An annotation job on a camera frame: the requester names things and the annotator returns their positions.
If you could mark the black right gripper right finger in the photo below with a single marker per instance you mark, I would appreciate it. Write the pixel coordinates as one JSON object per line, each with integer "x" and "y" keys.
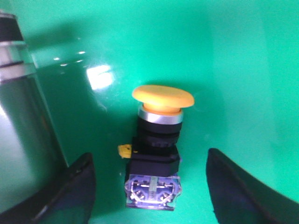
{"x": 239, "y": 198}

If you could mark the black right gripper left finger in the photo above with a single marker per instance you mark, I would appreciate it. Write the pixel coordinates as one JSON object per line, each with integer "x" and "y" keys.
{"x": 69, "y": 199}

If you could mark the yellow mushroom push button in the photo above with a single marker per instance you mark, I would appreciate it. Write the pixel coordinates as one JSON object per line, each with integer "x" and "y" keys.
{"x": 152, "y": 180}

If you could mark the green conveyor belt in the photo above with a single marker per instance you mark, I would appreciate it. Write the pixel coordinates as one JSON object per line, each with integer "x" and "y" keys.
{"x": 238, "y": 58}

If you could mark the aluminium conveyor front rail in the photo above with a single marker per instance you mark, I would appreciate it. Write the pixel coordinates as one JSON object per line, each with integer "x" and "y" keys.
{"x": 30, "y": 155}

